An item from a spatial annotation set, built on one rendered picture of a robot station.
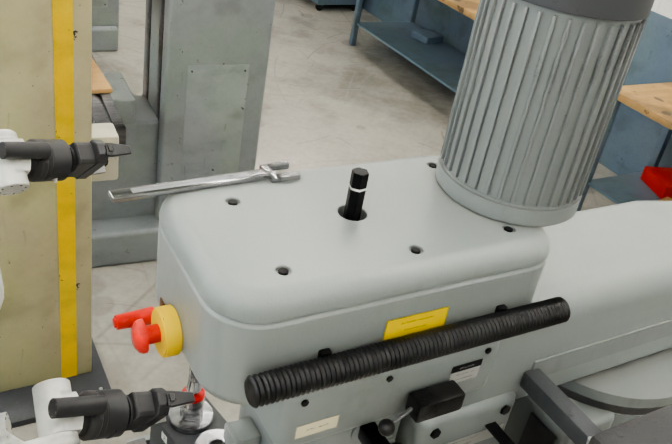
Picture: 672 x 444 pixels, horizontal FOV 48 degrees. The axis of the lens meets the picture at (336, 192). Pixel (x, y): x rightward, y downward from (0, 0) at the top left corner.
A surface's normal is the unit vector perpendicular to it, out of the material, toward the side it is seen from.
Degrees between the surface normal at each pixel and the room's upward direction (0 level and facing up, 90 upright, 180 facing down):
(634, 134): 90
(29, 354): 90
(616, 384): 0
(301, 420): 90
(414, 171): 0
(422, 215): 0
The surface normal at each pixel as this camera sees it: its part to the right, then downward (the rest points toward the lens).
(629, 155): -0.87, 0.11
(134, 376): 0.16, -0.86
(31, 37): 0.47, 0.50
